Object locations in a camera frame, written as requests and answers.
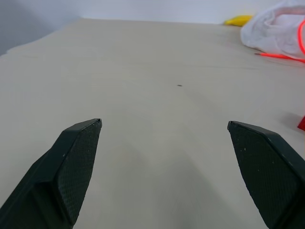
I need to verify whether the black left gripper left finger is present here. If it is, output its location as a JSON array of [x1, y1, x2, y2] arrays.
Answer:
[[0, 118, 103, 229]]

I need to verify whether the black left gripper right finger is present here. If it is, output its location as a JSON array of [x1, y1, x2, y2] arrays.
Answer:
[[227, 120, 305, 229]]

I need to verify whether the white cloth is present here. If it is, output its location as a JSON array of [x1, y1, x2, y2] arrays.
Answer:
[[240, 0, 305, 61]]

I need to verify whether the yellow object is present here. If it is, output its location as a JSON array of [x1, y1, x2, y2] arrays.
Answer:
[[223, 15, 254, 26]]

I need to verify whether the red cable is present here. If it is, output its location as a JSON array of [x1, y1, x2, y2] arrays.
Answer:
[[254, 19, 305, 64]]

